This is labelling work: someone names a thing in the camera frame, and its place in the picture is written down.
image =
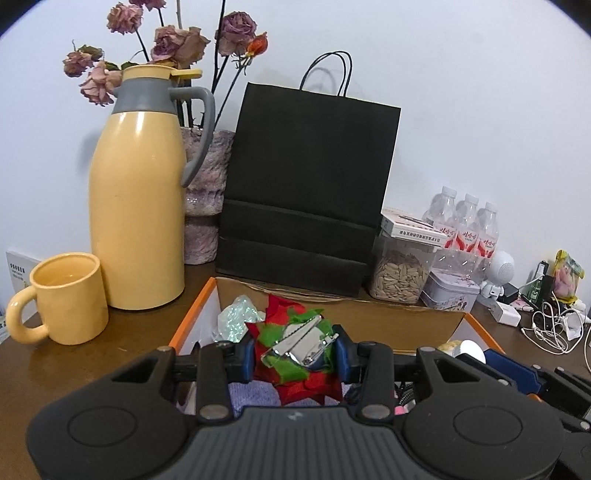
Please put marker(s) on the yellow mug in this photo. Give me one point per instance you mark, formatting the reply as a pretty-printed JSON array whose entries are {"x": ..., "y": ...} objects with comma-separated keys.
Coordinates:
[{"x": 69, "y": 304}]

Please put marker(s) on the yellow thermos jug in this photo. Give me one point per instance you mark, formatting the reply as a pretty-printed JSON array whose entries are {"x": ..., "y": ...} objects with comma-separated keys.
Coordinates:
[{"x": 138, "y": 207}]

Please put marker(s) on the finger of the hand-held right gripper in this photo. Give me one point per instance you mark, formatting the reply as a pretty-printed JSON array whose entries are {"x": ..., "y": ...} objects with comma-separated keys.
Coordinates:
[{"x": 512, "y": 369}]

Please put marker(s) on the purple knit cloth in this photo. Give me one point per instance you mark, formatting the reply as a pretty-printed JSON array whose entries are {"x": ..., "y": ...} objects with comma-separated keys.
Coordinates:
[{"x": 258, "y": 392}]

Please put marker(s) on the small green bottle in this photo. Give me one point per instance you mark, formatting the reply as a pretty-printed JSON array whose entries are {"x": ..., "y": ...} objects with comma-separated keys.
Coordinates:
[{"x": 534, "y": 291}]

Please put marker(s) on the pink patterned pouch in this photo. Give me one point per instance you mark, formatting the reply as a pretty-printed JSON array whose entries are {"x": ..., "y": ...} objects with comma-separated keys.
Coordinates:
[{"x": 526, "y": 304}]

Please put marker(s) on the iridescent plastic wrap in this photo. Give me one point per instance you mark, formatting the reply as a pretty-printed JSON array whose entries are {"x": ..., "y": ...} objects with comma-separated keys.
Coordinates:
[{"x": 238, "y": 316}]

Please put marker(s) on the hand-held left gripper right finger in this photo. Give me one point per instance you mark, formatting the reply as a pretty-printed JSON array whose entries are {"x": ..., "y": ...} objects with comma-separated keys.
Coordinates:
[{"x": 341, "y": 357}]

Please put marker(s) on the dried rose bouquet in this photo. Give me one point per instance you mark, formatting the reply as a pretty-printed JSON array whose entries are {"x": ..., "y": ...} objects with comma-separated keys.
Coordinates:
[{"x": 178, "y": 44}]

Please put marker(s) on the red-labelled water bottle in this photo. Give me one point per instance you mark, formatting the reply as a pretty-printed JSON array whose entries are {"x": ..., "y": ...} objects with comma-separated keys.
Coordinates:
[
  {"x": 441, "y": 207},
  {"x": 488, "y": 230},
  {"x": 467, "y": 221}
]

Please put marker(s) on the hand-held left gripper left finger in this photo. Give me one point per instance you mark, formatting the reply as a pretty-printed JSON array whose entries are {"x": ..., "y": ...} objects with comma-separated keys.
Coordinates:
[{"x": 247, "y": 355}]

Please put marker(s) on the black power adapter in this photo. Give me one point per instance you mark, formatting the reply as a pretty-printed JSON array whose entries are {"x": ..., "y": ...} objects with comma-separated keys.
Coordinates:
[{"x": 510, "y": 293}]

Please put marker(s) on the orange-edged cardboard box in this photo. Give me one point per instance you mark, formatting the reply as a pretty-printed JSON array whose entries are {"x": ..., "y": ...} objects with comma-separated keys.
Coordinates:
[{"x": 392, "y": 323}]

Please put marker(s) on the yellow pink snack packet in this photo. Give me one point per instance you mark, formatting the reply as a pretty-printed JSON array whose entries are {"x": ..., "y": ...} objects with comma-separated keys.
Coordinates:
[{"x": 568, "y": 277}]

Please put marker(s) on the small white carton box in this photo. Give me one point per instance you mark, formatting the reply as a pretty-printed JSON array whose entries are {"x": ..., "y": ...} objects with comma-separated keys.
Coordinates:
[{"x": 411, "y": 228}]

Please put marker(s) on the white power adapter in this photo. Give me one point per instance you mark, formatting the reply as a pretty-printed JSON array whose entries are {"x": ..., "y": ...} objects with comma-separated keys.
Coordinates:
[{"x": 505, "y": 314}]

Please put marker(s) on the clear seed container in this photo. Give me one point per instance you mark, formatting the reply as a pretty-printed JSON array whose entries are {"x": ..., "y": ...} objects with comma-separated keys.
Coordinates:
[{"x": 399, "y": 272}]

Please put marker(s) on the small black box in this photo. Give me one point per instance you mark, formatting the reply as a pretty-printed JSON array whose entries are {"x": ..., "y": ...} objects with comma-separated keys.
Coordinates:
[{"x": 545, "y": 279}]

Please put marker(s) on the black paper bag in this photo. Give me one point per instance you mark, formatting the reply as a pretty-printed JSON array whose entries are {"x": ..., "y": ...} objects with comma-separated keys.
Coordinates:
[{"x": 304, "y": 184}]

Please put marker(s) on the red green felt flower clip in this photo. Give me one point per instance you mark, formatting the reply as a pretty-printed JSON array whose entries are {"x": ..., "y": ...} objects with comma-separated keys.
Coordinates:
[{"x": 300, "y": 344}]

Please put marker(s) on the white printed card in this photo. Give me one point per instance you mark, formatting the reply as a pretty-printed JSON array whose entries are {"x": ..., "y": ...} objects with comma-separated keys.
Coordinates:
[{"x": 18, "y": 267}]

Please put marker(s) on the pink mottled vase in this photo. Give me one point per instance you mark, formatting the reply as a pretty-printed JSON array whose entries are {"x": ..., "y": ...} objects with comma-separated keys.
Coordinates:
[{"x": 205, "y": 184}]

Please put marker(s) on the pale printed tin box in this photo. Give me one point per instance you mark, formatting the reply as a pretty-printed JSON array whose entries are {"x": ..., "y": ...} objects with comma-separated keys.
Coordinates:
[{"x": 450, "y": 293}]

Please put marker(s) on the white robot toy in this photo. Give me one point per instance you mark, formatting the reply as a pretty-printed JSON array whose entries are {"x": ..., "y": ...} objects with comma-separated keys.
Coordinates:
[{"x": 501, "y": 267}]

